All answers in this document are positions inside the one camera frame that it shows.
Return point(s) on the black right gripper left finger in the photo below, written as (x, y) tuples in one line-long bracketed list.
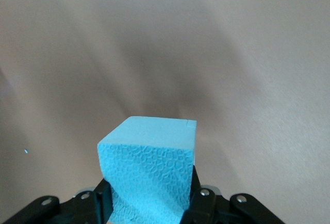
[(77, 208)]

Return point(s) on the blue foam cube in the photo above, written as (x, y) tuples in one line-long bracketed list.
[(149, 162)]

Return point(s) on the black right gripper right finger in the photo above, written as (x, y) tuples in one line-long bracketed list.
[(219, 208)]

